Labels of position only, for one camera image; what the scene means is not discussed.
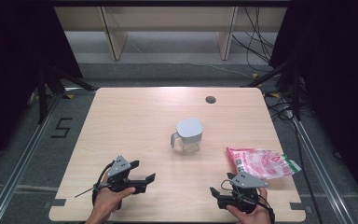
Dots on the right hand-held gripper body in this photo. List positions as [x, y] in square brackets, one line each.
[245, 193]

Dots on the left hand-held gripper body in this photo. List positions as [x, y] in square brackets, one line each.
[119, 166]

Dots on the pink and white plastic bag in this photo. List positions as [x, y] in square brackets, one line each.
[261, 163]

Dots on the clear jar with grey lid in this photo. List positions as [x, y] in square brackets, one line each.
[189, 127]

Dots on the person's right hand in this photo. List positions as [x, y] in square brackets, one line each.
[253, 217]

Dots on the person's left hand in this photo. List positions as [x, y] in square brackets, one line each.
[108, 200]

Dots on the yellow floor tape piece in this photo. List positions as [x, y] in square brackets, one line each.
[70, 96]
[254, 75]
[275, 95]

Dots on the black metal stand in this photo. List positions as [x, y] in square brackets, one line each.
[42, 96]
[296, 93]

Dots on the dark curtain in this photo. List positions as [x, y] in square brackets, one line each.
[12, 62]
[338, 77]

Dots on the light wooden shelf unit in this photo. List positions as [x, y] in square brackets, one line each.
[167, 18]

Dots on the grey metal floor rail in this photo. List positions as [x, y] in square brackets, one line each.
[18, 169]
[320, 174]

